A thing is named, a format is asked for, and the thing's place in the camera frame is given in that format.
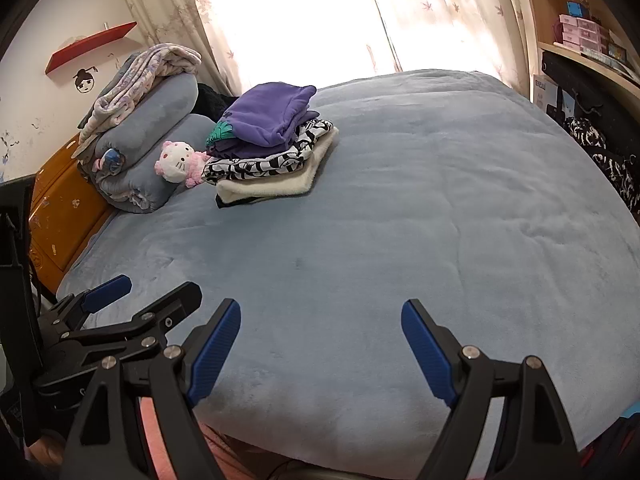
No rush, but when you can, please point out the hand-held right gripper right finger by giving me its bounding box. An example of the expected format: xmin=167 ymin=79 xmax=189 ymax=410
xmin=401 ymin=298 xmax=583 ymax=480

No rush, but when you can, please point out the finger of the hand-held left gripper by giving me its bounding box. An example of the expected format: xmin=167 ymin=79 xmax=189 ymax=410
xmin=50 ymin=274 xmax=133 ymax=329
xmin=107 ymin=281 xmax=203 ymax=362

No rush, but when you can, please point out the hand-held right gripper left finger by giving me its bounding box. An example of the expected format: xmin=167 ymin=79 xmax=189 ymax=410
xmin=60 ymin=297 xmax=242 ymax=480

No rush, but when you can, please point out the purple hoodie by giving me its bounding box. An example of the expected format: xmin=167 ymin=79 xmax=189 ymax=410
xmin=205 ymin=82 xmax=321 ymax=161

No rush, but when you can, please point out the orange wooden headboard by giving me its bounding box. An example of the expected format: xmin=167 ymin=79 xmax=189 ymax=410
xmin=27 ymin=132 xmax=118 ymax=296

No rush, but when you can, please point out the small blue plush toy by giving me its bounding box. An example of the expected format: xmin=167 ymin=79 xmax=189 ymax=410
xmin=92 ymin=147 xmax=123 ymax=173

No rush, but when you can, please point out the white and pink plush toy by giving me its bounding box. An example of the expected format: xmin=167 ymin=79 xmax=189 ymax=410
xmin=154 ymin=140 xmax=213 ymax=189

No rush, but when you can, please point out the white fluffy garment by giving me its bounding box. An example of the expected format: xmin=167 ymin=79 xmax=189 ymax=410
xmin=216 ymin=127 xmax=340 ymax=206

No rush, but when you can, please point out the black and white printed garment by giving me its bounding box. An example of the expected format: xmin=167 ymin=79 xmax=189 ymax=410
xmin=202 ymin=119 xmax=335 ymax=186

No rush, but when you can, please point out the dark fluffy cloth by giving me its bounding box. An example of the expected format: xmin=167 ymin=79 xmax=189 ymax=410
xmin=192 ymin=82 xmax=238 ymax=118

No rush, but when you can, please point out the dark blue cloth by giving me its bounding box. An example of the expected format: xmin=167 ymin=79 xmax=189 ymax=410
xmin=580 ymin=410 xmax=640 ymax=480

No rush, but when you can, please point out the floral folded quilt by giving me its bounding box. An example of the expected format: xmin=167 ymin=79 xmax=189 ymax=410
xmin=77 ymin=44 xmax=202 ymax=143

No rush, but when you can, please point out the black and white patterned cloth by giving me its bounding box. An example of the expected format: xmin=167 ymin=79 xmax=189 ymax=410
xmin=565 ymin=117 xmax=640 ymax=216

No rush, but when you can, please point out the white box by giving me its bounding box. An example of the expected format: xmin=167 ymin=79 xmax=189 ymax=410
xmin=532 ymin=74 xmax=559 ymax=109

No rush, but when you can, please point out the floral sheer curtain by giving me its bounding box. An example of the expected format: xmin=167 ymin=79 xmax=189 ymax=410
xmin=360 ymin=0 xmax=531 ymax=91
xmin=117 ymin=0 xmax=241 ymax=96

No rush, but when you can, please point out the wooden bookshelf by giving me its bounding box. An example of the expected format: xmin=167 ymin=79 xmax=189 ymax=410
xmin=520 ymin=0 xmax=640 ymax=92

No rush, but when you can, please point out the stack of pink boxes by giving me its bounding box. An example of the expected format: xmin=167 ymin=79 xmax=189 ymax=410
xmin=552 ymin=0 xmax=613 ymax=56

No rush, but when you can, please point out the black wall sticker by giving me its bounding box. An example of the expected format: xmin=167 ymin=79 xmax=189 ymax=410
xmin=72 ymin=66 xmax=99 ymax=95

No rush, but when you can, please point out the red wall shelf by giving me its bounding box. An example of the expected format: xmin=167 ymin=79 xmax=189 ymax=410
xmin=45 ymin=21 xmax=138 ymax=75

